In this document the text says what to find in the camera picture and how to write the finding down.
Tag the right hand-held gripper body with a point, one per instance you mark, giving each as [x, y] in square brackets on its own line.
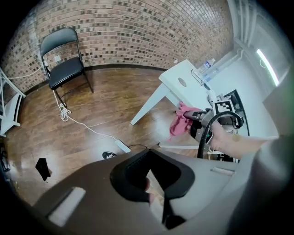
[222, 106]

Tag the black folding chair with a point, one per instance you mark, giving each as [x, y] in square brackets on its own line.
[66, 73]

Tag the person's left hand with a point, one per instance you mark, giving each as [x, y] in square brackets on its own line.
[149, 192]

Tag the person's left shoe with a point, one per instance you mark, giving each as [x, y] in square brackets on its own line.
[108, 155]

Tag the black flat pouch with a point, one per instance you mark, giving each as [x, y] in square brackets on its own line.
[42, 168]

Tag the white window frame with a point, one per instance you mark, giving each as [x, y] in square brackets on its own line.
[243, 23]

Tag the white table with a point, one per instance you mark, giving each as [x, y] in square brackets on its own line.
[170, 78]

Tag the white equipment rack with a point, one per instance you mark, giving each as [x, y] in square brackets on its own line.
[239, 103]

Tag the pink cloth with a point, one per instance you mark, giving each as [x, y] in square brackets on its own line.
[180, 125]

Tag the white earbuds case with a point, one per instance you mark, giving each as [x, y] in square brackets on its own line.
[210, 95]

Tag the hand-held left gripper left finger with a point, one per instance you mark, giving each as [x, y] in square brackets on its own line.
[92, 195]

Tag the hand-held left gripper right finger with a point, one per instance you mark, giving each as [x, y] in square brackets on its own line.
[206, 183]

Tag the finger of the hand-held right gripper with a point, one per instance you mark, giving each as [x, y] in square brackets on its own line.
[195, 114]

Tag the clear plastic water bottle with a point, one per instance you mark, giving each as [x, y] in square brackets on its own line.
[207, 64]
[212, 73]

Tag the white power strip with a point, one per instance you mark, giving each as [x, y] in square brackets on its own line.
[122, 145]

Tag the ceiling light strip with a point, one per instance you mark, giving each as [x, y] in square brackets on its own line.
[267, 66]

